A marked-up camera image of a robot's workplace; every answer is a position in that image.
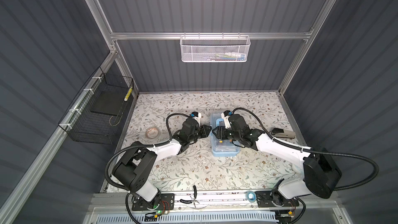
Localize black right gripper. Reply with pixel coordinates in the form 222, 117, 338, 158
211, 125, 241, 142

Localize light blue plastic tool box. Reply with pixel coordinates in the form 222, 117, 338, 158
212, 149, 240, 157

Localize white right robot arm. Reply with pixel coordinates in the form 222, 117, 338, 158
212, 111, 379, 206

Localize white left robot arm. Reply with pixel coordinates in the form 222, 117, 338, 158
104, 112, 212, 209

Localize brown tape roll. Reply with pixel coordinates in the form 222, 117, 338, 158
145, 127, 160, 140

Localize beige black stapler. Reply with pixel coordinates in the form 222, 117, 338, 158
270, 128, 296, 139

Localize blue tape roll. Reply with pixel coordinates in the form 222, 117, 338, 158
245, 190, 257, 203

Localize yellow marker in basket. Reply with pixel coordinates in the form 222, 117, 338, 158
124, 87, 133, 102

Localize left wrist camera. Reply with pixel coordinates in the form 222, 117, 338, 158
190, 112, 202, 125

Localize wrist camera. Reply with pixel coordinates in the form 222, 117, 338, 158
190, 112, 202, 125
221, 110, 233, 129

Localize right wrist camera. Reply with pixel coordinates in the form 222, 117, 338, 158
221, 110, 233, 129

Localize black handled pliers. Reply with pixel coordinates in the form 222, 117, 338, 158
179, 185, 199, 207

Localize white wire wall basket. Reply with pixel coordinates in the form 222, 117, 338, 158
179, 34, 251, 63

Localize black wire wall basket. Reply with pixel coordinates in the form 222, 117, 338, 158
59, 69, 134, 145

